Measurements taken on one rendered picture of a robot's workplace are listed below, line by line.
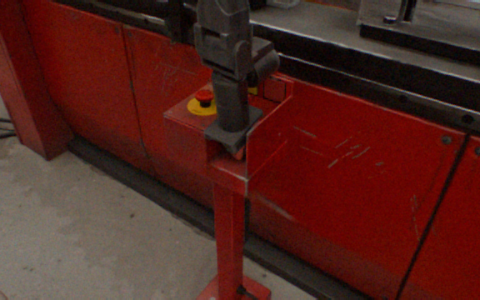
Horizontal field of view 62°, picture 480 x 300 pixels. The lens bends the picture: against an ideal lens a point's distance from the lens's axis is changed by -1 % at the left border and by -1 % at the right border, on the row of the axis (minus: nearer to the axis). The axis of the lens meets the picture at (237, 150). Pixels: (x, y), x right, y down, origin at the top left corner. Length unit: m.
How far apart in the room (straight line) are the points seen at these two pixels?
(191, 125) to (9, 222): 1.22
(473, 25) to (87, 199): 1.50
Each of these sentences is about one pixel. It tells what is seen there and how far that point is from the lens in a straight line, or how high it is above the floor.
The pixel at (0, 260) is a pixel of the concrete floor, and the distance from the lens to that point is 1.73.
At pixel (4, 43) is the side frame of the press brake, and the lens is 1.82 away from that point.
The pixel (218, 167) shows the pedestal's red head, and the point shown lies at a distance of 0.77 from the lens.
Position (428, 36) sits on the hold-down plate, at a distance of 0.88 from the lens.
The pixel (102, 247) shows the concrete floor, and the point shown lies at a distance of 1.62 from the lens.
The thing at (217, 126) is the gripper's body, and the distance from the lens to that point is 0.72.
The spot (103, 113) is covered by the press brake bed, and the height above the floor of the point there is 0.37.
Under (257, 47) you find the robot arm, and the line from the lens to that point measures 0.68.
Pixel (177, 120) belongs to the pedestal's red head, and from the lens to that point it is 0.78.
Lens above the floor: 1.20
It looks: 38 degrees down
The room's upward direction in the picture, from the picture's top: straight up
